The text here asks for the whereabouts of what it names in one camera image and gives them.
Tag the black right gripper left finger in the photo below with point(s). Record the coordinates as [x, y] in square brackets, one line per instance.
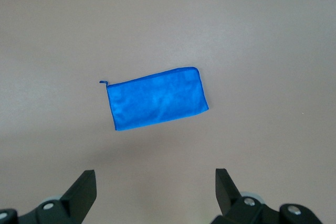
[76, 197]

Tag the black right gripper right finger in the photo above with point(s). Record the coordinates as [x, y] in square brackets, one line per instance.
[231, 200]

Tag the blue microfibre towel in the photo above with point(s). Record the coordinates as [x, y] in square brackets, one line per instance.
[157, 100]

